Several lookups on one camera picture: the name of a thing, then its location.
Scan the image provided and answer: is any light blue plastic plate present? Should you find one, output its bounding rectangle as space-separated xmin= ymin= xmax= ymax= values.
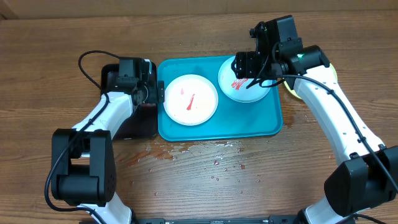
xmin=218 ymin=56 xmax=274 ymax=103

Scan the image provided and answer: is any white plastic plate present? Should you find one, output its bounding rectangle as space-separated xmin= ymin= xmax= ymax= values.
xmin=163 ymin=74 xmax=218 ymax=126

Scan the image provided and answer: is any yellow-green plastic plate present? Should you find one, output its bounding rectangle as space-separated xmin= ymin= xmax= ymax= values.
xmin=284 ymin=64 xmax=338 ymax=100

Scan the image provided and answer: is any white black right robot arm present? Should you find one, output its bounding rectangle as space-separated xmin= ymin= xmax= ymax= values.
xmin=231 ymin=43 xmax=397 ymax=223

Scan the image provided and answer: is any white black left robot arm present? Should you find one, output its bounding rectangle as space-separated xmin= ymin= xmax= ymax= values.
xmin=44 ymin=78 xmax=165 ymax=223

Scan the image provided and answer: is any black rectangular tray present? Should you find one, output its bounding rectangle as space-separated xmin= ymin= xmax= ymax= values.
xmin=100 ymin=63 xmax=158 ymax=140

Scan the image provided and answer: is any teal plastic serving tray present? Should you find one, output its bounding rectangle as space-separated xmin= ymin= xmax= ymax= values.
xmin=157 ymin=55 xmax=283 ymax=141

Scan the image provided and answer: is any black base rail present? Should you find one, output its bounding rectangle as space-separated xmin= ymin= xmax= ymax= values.
xmin=132 ymin=215 xmax=305 ymax=224

